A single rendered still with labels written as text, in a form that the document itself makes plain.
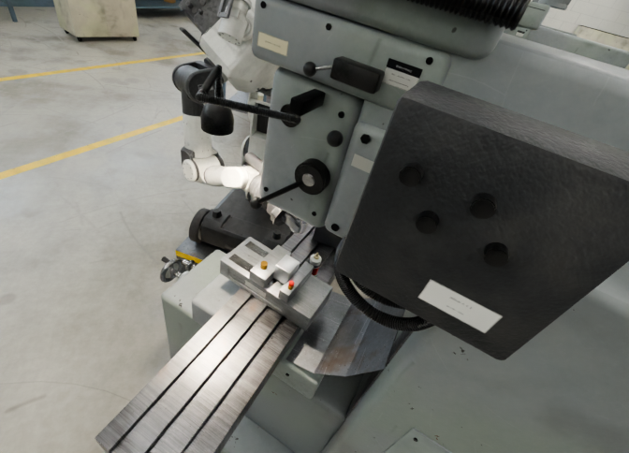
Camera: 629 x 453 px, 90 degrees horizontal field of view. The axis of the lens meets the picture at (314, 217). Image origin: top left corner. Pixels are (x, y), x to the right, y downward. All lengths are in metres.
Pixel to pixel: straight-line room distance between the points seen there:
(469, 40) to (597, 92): 0.16
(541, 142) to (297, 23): 0.42
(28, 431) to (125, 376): 0.38
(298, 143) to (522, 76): 0.38
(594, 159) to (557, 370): 0.39
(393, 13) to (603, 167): 0.33
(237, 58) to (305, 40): 0.53
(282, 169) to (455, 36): 0.40
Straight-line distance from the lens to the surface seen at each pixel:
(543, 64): 0.52
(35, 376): 2.15
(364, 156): 0.57
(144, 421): 0.93
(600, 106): 0.54
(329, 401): 1.18
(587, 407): 0.67
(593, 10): 9.75
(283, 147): 0.67
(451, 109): 0.27
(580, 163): 0.28
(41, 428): 2.02
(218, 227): 1.76
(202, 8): 1.18
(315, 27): 0.57
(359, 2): 0.53
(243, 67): 1.08
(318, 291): 1.03
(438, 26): 0.50
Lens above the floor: 1.79
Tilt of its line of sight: 38 degrees down
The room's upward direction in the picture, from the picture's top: 16 degrees clockwise
